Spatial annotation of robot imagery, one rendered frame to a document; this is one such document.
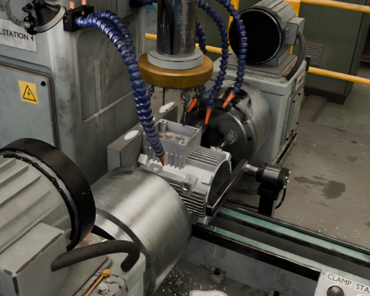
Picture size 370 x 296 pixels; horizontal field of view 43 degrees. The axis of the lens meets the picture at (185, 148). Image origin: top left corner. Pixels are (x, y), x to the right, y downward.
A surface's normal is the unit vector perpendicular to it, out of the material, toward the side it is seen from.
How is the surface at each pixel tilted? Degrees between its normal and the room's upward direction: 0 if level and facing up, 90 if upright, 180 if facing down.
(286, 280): 90
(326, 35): 90
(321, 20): 90
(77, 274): 0
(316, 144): 0
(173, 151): 90
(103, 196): 6
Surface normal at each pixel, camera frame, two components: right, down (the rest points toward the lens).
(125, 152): 0.89, 0.26
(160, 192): 0.51, -0.60
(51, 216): 0.85, -0.09
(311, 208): 0.05, -0.87
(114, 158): -0.44, 0.43
